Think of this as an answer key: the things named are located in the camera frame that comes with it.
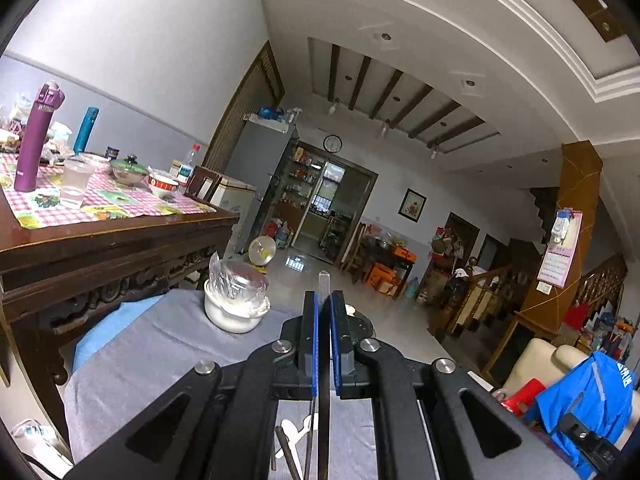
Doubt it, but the metal chopstick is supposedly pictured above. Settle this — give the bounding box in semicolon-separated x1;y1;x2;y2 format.
317;270;331;480
303;396;317;480
274;426;300;480

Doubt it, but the aluminium pot with lid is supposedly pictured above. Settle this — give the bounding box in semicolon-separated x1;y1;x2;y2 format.
345;304;375;337

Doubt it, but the blue jacket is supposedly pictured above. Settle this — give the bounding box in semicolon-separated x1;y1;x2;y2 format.
524;351;634;479

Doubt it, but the white pot with plastic bag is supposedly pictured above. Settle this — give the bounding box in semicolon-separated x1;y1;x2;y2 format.
204;252;270;334

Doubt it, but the small white fan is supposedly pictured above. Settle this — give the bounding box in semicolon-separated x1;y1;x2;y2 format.
247;235;277;274

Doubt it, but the dark dining table background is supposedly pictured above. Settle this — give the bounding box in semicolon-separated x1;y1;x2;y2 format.
342;236;416;300

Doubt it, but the red children chair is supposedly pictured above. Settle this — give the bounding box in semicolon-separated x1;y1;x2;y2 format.
491;378;546;417

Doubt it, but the beige sofa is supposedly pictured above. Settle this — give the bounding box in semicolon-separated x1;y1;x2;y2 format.
501;338;588;396

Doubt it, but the white chest freezer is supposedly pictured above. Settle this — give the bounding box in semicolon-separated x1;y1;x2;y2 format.
210;176;255;258

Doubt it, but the grey table cloth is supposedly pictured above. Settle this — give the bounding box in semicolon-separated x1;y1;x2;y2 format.
65;289;378;479

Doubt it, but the grey refrigerator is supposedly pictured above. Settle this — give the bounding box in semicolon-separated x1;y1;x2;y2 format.
226;113;298;254

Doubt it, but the clear plastic water bottle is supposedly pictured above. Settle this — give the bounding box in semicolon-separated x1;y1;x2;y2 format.
177;144;201;194

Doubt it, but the red white bowl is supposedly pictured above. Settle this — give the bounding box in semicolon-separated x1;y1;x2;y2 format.
148;169;179;200

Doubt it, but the glass lidded bowl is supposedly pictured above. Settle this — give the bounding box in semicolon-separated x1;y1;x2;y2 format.
110;155;149;186

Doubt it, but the checkered sideboard cloth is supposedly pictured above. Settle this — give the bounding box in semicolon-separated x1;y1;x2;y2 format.
1;154;215;230

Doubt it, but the dark carved wooden sideboard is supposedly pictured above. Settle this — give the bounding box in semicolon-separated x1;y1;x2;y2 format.
1;202;238;440

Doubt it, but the clear plastic container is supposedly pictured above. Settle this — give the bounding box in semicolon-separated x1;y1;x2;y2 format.
60;158;94;208

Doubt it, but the teal water bottle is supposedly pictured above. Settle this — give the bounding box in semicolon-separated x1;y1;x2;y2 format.
73;107;99;154

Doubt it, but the purple water bottle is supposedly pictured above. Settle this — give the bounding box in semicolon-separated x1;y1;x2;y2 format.
14;81;65;193

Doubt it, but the framed wall picture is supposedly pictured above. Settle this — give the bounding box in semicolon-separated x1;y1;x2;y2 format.
398;188;427;222

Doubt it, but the round wall clock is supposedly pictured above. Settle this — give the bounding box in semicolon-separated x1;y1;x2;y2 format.
322;134;343;154

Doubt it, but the wall calendar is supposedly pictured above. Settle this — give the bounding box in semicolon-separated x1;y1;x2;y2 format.
537;208;582;288

